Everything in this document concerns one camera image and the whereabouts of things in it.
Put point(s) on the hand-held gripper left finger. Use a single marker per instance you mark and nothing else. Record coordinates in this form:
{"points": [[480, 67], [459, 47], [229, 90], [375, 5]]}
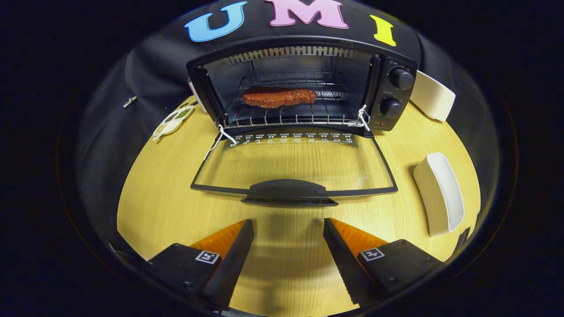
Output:
{"points": [[231, 264]]}

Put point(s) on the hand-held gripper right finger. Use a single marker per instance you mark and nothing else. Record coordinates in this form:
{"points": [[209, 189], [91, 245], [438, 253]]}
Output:
{"points": [[343, 259]]}

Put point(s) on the black toaster oven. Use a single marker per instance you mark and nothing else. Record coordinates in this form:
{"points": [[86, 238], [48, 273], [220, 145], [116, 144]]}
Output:
{"points": [[396, 97]]}

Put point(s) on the red-brown meat slice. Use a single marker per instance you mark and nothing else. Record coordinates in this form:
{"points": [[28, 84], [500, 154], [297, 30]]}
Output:
{"points": [[277, 97]]}

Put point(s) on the white toaster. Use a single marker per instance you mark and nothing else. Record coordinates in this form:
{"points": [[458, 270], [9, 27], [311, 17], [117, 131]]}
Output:
{"points": [[434, 97]]}

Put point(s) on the white rectangular tray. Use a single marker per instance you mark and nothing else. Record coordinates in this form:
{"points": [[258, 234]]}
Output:
{"points": [[440, 193]]}

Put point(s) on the white divided spice dish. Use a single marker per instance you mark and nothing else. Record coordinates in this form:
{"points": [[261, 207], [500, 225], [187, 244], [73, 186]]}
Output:
{"points": [[174, 121]]}

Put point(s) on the clear plastic bottle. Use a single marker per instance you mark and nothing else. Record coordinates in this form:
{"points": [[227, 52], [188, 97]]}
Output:
{"points": [[195, 97]]}

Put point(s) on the silver clip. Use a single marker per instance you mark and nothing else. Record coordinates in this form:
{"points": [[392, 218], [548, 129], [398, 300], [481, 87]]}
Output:
{"points": [[130, 101]]}

